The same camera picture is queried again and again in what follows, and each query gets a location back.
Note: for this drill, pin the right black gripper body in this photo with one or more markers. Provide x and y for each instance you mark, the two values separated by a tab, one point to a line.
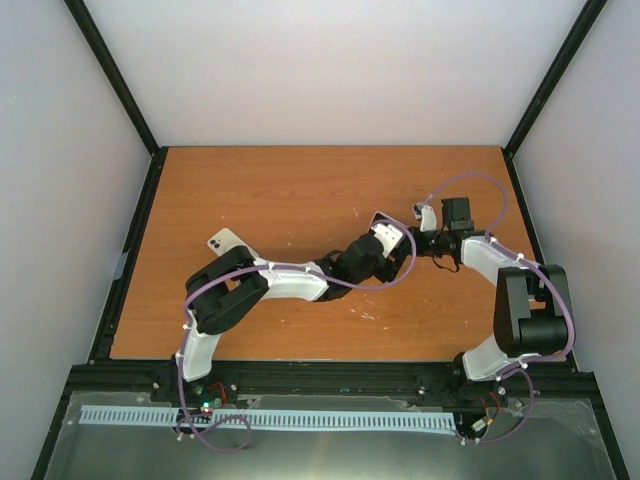
425	249

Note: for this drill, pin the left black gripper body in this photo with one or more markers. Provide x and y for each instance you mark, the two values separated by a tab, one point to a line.
387	271

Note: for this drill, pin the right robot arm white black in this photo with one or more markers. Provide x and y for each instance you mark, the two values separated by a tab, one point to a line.
532	319

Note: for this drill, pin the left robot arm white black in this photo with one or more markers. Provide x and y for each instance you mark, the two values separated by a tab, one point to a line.
222	293

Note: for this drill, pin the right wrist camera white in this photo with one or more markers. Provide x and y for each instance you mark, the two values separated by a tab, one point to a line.
426	216

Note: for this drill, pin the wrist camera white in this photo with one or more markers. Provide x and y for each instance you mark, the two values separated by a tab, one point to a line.
426	216
387	246

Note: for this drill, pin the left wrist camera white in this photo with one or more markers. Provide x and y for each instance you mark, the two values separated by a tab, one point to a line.
387	246

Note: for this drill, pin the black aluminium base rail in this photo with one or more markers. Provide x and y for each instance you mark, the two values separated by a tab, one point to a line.
433	385

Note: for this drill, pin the black right frame post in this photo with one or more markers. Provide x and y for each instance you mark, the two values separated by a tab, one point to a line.
570	46

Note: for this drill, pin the black frame post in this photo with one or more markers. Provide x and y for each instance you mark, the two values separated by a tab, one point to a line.
570	46
101	52

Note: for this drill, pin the light blue slotted cable duct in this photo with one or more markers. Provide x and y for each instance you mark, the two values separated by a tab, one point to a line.
272	420

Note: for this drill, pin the black left frame post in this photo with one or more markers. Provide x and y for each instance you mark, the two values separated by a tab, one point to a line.
101	52

